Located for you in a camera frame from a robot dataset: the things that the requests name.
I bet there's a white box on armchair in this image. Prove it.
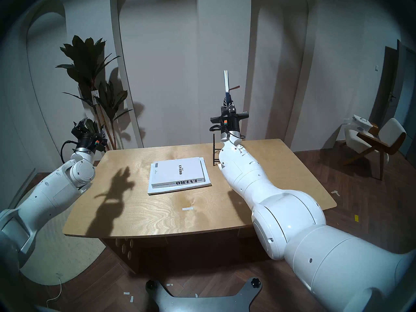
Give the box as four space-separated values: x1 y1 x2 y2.
352 115 373 133

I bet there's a dark brown open door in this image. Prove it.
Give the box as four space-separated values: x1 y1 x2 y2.
371 46 398 126

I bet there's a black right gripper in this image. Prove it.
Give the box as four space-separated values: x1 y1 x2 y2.
210 95 250 133

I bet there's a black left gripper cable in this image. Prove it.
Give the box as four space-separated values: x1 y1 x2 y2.
61 140 78 164

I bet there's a black wire book stand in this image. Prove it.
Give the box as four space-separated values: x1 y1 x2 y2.
213 134 228 167

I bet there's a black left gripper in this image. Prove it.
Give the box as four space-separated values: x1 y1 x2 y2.
72 118 108 152

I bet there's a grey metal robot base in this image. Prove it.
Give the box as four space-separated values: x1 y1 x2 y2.
145 277 263 312

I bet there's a white wooden-frame armchair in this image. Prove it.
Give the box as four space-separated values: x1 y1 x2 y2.
341 117 407 181

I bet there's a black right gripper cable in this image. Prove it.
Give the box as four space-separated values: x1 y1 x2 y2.
210 124 246 140

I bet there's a blue book with ribbon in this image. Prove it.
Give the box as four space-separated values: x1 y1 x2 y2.
223 70 241 99

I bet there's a large thin white book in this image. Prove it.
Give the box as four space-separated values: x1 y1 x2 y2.
148 157 212 195

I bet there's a thick white EVERO book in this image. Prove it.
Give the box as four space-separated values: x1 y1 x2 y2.
150 157 208 189

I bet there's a round cream rug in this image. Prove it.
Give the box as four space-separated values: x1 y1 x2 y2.
20 166 106 286

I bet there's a tall dark green plant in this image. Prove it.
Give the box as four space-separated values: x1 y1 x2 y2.
55 35 134 153

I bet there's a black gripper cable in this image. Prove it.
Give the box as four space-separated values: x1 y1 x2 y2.
61 140 78 164
210 124 246 140

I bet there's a grey door panel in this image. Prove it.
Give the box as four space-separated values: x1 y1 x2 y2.
395 40 416 159

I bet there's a white floor cable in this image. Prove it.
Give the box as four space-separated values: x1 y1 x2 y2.
46 277 62 308

